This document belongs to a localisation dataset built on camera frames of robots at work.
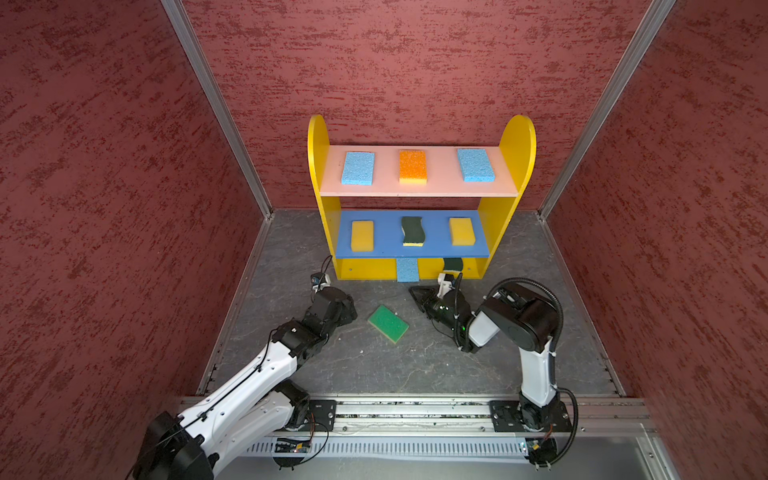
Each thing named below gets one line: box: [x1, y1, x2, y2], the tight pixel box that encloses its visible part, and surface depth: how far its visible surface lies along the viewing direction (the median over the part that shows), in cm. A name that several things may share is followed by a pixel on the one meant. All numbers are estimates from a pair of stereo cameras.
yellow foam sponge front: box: [450, 217, 476, 246], surface depth 95 cm
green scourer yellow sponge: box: [368, 304, 410, 344], surface depth 91 cm
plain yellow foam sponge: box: [351, 220, 374, 253], surface depth 94 cm
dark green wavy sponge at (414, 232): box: [401, 216, 426, 247], surface depth 96 cm
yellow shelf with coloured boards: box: [308, 115, 537, 280], surface depth 80 cm
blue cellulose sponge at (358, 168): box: [342, 152, 375, 186], surface depth 74 cm
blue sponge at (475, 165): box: [457, 148, 495, 183], surface depth 76 cm
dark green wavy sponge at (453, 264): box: [443, 258, 463, 271], surface depth 103 cm
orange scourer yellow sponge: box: [399, 150, 427, 185], surface depth 74 cm
